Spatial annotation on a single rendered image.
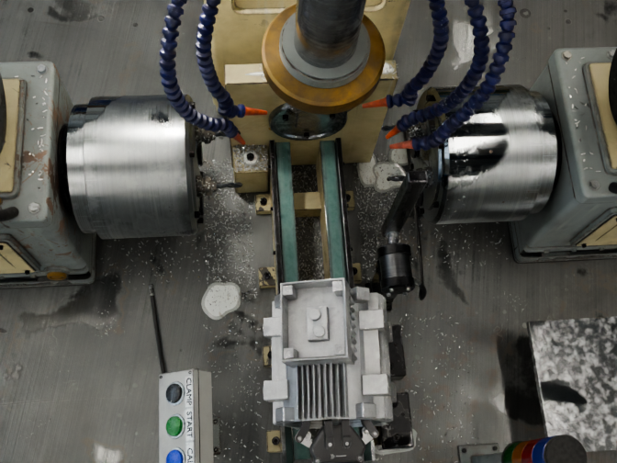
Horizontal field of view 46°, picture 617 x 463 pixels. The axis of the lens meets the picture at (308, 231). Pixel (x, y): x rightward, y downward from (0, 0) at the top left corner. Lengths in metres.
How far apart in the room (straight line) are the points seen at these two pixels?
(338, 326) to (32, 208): 0.50
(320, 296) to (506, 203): 0.38
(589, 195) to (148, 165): 0.72
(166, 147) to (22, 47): 0.67
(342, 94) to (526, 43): 0.86
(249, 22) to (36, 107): 0.39
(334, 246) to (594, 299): 0.57
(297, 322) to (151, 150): 0.36
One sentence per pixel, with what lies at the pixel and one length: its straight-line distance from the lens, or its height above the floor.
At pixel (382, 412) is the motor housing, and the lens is 1.15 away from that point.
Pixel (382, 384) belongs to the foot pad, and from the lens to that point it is 1.13.
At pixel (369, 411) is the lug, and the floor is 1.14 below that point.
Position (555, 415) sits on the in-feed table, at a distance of 1.43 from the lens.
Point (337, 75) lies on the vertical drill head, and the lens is 1.05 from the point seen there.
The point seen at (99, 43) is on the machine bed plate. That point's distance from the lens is 1.77.
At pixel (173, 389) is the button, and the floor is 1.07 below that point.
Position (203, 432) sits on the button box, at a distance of 1.19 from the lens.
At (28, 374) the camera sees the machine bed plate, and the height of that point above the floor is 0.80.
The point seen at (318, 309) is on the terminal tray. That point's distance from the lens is 1.12.
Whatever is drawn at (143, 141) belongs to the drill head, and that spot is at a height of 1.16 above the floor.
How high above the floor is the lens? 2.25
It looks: 70 degrees down
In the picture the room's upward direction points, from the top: 10 degrees clockwise
